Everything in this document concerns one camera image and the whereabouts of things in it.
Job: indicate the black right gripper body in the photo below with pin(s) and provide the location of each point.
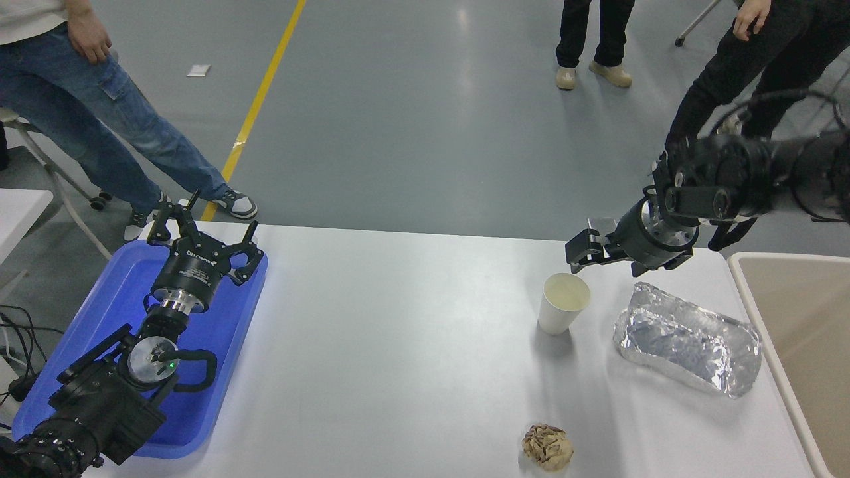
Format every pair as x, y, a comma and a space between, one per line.
631, 239

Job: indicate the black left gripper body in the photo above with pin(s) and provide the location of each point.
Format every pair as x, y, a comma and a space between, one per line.
189, 272

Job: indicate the white paper cup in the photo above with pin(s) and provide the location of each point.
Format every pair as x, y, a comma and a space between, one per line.
559, 312

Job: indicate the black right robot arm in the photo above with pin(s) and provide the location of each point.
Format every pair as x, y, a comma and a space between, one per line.
730, 172

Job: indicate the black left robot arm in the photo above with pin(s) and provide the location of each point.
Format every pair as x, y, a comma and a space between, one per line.
99, 405

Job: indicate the person's hand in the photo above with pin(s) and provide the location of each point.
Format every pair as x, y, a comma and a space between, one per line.
89, 40
750, 14

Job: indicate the silver floor plate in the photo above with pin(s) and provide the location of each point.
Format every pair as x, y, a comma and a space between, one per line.
601, 222

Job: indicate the crumpled silver foil tray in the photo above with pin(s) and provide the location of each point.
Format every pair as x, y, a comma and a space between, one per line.
684, 338

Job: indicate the blue plastic tray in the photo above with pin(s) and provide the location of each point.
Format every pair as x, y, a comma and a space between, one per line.
99, 299

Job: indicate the person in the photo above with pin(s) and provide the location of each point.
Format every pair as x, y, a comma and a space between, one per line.
133, 119
574, 26
744, 73
3, 146

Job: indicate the white-framed wheeled chair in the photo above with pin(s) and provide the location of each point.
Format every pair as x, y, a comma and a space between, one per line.
66, 206

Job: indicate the small white side table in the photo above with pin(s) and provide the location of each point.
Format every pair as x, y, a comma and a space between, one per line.
20, 212

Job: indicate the large pale bin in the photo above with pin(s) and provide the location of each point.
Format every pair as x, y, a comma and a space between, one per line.
803, 332

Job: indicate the crumpled tan paper ball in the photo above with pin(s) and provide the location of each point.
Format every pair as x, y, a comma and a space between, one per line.
548, 448

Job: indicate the black power plug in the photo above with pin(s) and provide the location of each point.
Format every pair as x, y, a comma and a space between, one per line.
21, 388

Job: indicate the grey chair with metal legs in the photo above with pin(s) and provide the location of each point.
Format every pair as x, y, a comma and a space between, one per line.
697, 22

